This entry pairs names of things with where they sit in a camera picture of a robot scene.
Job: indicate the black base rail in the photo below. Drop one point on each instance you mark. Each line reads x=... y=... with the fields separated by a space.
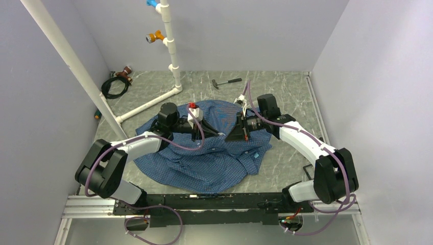
x=207 y=209

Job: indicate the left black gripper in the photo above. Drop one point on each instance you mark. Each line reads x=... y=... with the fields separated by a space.
x=208 y=131

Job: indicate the blue checkered shirt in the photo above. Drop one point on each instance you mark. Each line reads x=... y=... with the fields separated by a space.
x=218 y=165

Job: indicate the black handled hammer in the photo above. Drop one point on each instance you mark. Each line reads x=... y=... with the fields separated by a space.
x=217 y=84

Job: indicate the white PVC pipe frame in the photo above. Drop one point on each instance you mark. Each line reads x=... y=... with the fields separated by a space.
x=90 y=68

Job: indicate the blue hose nozzle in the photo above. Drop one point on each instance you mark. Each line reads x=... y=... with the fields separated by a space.
x=152 y=3

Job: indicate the green orange screwdriver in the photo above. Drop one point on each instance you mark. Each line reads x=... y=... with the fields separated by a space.
x=97 y=114

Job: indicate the orange hose nozzle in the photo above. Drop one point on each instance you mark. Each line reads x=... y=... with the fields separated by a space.
x=152 y=37

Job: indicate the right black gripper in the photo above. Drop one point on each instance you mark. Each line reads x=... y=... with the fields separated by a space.
x=239 y=132

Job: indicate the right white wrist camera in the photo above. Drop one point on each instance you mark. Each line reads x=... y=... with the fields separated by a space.
x=241 y=101

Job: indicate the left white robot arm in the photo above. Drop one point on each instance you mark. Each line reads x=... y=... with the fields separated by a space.
x=101 y=171

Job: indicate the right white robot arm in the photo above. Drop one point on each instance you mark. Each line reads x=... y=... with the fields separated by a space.
x=334 y=172

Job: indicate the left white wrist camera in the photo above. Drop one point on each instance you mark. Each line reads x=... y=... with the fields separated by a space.
x=195 y=115

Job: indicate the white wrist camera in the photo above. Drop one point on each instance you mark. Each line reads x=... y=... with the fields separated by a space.
x=241 y=101
x=195 y=115

